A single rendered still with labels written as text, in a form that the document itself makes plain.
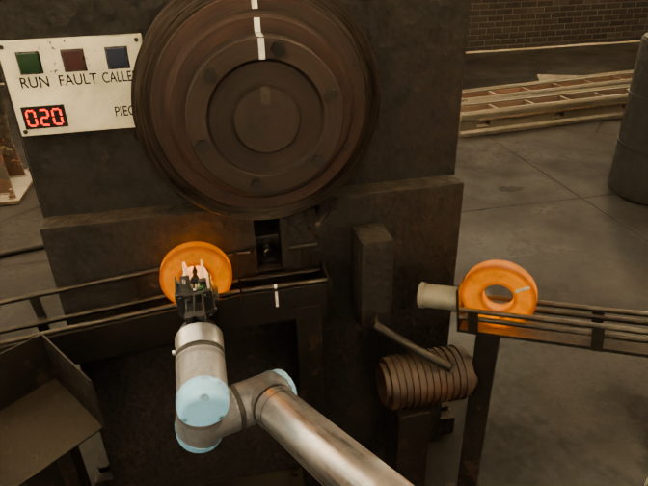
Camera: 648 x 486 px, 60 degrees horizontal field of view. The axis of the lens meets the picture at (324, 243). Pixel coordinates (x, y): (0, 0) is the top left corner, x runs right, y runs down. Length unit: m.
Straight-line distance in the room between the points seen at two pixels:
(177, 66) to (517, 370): 1.62
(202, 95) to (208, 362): 0.46
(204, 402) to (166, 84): 0.56
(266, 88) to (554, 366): 1.61
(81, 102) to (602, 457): 1.71
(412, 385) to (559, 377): 0.98
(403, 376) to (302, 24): 0.77
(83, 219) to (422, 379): 0.83
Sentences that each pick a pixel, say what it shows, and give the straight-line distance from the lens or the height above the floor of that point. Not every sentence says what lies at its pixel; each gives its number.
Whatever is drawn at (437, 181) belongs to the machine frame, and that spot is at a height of 0.87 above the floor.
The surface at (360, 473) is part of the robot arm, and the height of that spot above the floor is 0.73.
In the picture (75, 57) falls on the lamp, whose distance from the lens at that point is 1.23.
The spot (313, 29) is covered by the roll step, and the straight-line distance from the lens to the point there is 1.06.
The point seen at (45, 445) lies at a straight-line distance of 1.19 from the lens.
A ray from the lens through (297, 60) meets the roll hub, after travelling 1.01.
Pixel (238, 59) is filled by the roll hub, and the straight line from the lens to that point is 0.99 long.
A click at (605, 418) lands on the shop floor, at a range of 2.12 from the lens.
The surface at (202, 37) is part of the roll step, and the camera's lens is 1.04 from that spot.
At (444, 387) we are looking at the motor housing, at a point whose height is 0.49.
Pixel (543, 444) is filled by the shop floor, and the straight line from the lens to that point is 1.97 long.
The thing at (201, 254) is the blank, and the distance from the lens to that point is 1.24.
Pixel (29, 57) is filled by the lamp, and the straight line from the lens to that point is 1.25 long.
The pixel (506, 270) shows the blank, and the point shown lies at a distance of 1.23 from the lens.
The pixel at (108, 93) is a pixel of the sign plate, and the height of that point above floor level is 1.13.
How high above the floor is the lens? 1.40
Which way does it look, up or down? 29 degrees down
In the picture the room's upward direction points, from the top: 2 degrees counter-clockwise
